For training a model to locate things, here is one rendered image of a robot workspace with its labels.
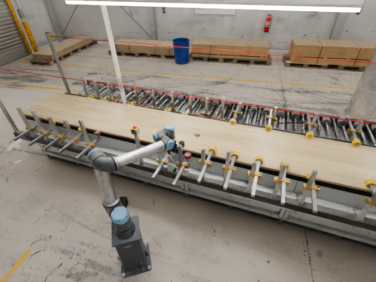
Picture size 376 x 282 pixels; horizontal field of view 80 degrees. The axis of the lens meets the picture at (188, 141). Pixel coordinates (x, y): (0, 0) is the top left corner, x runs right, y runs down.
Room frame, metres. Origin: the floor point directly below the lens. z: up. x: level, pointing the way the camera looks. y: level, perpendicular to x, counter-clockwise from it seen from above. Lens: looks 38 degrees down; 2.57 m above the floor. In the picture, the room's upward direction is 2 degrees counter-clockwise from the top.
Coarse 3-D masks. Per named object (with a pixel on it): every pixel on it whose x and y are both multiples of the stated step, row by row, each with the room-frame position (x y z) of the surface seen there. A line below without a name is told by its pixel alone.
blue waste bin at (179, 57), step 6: (174, 42) 7.40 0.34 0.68; (180, 42) 7.83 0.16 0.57; (186, 42) 7.37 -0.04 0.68; (174, 48) 7.45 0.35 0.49; (180, 48) 7.33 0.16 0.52; (186, 48) 7.39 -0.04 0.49; (174, 54) 7.53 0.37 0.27; (180, 54) 7.34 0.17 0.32; (186, 54) 7.40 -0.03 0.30; (180, 60) 7.35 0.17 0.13; (186, 60) 7.41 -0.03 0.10
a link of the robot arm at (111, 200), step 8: (96, 152) 1.32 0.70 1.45; (96, 176) 1.28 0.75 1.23; (104, 176) 1.27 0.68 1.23; (104, 184) 1.27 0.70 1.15; (112, 184) 1.32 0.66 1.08; (104, 192) 1.26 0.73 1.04; (112, 192) 1.29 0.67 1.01; (104, 200) 1.29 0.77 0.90; (112, 200) 1.27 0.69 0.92; (104, 208) 1.31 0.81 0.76; (112, 208) 1.24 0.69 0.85
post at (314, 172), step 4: (312, 172) 1.35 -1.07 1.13; (316, 172) 1.33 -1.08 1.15; (312, 176) 1.33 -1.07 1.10; (308, 180) 1.36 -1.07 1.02; (312, 180) 1.33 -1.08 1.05; (308, 184) 1.33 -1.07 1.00; (304, 192) 1.33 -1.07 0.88; (300, 196) 1.37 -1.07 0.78; (304, 196) 1.33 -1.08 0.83; (300, 200) 1.34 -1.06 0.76
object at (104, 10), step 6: (102, 6) 3.15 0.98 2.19; (102, 12) 3.16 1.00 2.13; (108, 18) 3.17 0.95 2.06; (108, 24) 3.15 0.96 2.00; (108, 30) 3.15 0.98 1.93; (108, 36) 3.16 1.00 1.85; (114, 48) 3.17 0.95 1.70; (114, 54) 3.15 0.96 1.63; (114, 60) 3.15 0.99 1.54; (114, 66) 3.16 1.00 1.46; (120, 78) 3.16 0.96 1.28; (120, 84) 3.15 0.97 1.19; (120, 90) 3.16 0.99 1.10; (126, 102) 3.19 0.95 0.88
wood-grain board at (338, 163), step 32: (64, 96) 3.41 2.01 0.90; (96, 128) 2.45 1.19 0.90; (128, 128) 2.43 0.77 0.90; (160, 128) 2.41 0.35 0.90; (192, 128) 2.39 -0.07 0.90; (224, 128) 2.37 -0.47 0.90; (256, 128) 2.35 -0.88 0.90; (288, 160) 1.75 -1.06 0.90; (320, 160) 1.74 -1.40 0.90; (352, 160) 1.72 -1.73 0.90
